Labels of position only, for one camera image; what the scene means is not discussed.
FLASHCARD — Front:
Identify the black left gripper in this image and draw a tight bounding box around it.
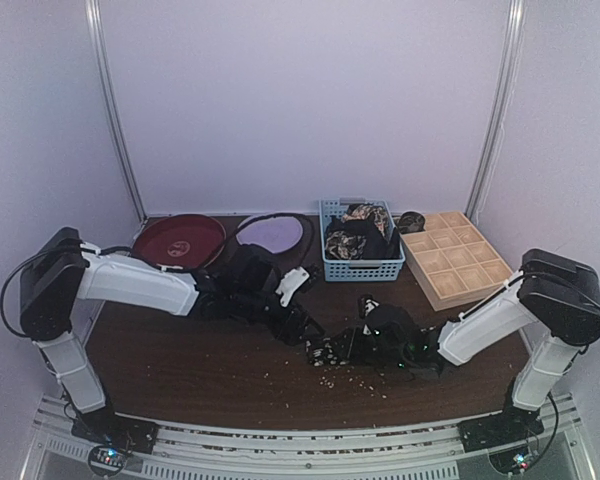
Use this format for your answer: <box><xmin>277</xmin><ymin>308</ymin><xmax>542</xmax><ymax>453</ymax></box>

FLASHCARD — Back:
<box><xmin>234</xmin><ymin>287</ymin><xmax>326</xmax><ymax>348</ymax></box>

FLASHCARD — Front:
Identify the black skull pattern tie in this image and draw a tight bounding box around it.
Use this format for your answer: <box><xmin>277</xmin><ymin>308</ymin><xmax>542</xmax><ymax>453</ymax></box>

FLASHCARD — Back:
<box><xmin>305</xmin><ymin>337</ymin><xmax>348</xmax><ymax>367</ymax></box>

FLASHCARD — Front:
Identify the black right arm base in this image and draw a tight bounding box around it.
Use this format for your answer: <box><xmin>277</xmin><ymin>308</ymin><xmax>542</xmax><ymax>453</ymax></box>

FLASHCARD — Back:
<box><xmin>457</xmin><ymin>408</ymin><xmax>544</xmax><ymax>452</ymax></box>

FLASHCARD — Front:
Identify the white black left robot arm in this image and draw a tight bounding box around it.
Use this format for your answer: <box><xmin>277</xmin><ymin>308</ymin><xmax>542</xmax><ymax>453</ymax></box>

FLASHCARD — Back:
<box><xmin>19</xmin><ymin>227</ymin><xmax>324</xmax><ymax>444</ymax></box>

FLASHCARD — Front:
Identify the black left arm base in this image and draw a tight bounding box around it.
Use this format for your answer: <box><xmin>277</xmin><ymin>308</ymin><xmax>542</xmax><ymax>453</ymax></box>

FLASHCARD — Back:
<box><xmin>71</xmin><ymin>415</ymin><xmax>159</xmax><ymax>454</ymax></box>

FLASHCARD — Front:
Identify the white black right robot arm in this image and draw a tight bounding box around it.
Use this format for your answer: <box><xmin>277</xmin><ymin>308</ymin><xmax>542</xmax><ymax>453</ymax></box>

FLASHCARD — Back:
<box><xmin>332</xmin><ymin>249</ymin><xmax>600</xmax><ymax>442</ymax></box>

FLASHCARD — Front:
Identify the blue perforated plastic basket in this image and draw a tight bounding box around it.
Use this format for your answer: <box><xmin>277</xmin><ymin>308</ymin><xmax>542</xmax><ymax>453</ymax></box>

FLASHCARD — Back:
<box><xmin>319</xmin><ymin>198</ymin><xmax>406</xmax><ymax>282</ymax></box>

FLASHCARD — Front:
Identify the plain black tie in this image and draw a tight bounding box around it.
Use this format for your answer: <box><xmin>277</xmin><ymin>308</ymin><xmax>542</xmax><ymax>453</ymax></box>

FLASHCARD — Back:
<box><xmin>324</xmin><ymin>219</ymin><xmax>400</xmax><ymax>261</ymax></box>

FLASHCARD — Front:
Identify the lavender round plate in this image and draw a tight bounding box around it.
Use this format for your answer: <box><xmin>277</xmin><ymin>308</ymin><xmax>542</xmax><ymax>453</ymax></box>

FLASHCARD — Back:
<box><xmin>236</xmin><ymin>213</ymin><xmax>304</xmax><ymax>254</ymax></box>

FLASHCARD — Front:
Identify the orange paisley patterned tie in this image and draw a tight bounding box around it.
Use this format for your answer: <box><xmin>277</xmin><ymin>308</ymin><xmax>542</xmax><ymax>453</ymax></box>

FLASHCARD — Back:
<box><xmin>342</xmin><ymin>203</ymin><xmax>390</xmax><ymax>237</ymax></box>

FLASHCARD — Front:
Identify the wooden compartment organizer box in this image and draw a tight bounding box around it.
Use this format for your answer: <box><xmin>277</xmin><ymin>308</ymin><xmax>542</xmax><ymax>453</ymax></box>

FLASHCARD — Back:
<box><xmin>401</xmin><ymin>211</ymin><xmax>512</xmax><ymax>311</ymax></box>

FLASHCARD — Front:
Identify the rolled dark patterned tie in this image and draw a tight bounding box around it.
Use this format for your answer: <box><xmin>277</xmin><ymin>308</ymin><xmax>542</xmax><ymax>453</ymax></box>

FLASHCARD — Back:
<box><xmin>396</xmin><ymin>211</ymin><xmax>426</xmax><ymax>235</ymax></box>

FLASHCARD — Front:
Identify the dark red round tray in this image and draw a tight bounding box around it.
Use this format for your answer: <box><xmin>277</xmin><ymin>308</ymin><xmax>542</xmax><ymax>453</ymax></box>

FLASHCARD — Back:
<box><xmin>132</xmin><ymin>214</ymin><xmax>226</xmax><ymax>268</ymax></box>

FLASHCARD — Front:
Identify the right green circuit board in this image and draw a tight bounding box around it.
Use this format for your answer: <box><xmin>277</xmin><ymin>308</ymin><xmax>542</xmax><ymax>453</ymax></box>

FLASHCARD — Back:
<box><xmin>489</xmin><ymin>446</ymin><xmax>540</xmax><ymax>476</ymax></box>

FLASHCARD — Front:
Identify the green circuit board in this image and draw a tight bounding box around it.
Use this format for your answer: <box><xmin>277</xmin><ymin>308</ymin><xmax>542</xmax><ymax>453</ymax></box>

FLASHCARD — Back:
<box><xmin>87</xmin><ymin>445</ymin><xmax>129</xmax><ymax>476</ymax></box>
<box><xmin>489</xmin><ymin>446</ymin><xmax>540</xmax><ymax>476</ymax></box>

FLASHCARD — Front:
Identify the left green circuit board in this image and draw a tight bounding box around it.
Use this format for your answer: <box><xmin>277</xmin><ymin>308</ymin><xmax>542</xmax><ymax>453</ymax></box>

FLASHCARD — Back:
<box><xmin>87</xmin><ymin>445</ymin><xmax>129</xmax><ymax>476</ymax></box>

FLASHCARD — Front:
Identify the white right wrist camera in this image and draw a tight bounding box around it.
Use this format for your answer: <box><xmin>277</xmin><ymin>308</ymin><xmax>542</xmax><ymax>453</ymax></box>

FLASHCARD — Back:
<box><xmin>357</xmin><ymin>294</ymin><xmax>379</xmax><ymax>319</ymax></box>

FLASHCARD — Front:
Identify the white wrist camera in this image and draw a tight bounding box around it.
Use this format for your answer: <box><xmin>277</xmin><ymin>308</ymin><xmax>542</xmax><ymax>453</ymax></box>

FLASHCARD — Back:
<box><xmin>357</xmin><ymin>294</ymin><xmax>379</xmax><ymax>319</ymax></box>
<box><xmin>275</xmin><ymin>265</ymin><xmax>320</xmax><ymax>307</ymax></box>

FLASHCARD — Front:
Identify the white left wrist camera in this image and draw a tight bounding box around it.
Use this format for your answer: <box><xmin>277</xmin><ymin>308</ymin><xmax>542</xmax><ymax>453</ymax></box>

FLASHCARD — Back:
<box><xmin>275</xmin><ymin>265</ymin><xmax>320</xmax><ymax>307</ymax></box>

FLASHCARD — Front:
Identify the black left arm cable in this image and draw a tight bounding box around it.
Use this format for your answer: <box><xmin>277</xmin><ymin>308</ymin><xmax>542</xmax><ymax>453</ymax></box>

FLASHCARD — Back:
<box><xmin>214</xmin><ymin>212</ymin><xmax>317</xmax><ymax>271</ymax></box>

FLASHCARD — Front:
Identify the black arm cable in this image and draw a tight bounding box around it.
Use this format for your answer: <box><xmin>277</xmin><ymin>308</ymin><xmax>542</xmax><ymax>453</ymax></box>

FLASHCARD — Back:
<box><xmin>524</xmin><ymin>269</ymin><xmax>600</xmax><ymax>451</ymax></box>
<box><xmin>214</xmin><ymin>212</ymin><xmax>317</xmax><ymax>271</ymax></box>

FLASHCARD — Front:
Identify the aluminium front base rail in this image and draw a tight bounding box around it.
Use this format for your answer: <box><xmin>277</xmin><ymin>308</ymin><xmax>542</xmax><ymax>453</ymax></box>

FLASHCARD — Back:
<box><xmin>29</xmin><ymin>394</ymin><xmax>581</xmax><ymax>480</ymax></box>

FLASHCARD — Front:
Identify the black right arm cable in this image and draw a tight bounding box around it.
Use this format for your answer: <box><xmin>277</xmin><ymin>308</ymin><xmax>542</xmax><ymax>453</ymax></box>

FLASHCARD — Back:
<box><xmin>524</xmin><ymin>269</ymin><xmax>600</xmax><ymax>451</ymax></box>

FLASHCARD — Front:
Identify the right aluminium frame post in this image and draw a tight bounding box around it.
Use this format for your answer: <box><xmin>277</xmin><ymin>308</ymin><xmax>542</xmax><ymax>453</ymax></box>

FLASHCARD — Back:
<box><xmin>465</xmin><ymin>0</ymin><xmax>526</xmax><ymax>224</ymax></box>

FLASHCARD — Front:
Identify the aluminium frame post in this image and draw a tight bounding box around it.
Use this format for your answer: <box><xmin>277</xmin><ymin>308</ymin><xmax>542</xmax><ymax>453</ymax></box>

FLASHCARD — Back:
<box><xmin>465</xmin><ymin>0</ymin><xmax>526</xmax><ymax>224</ymax></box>
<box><xmin>85</xmin><ymin>0</ymin><xmax>148</xmax><ymax>222</ymax></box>

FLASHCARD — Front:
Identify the left aluminium frame post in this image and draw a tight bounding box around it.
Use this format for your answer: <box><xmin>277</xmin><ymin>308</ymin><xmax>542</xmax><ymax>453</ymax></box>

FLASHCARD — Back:
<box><xmin>85</xmin><ymin>0</ymin><xmax>148</xmax><ymax>222</ymax></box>

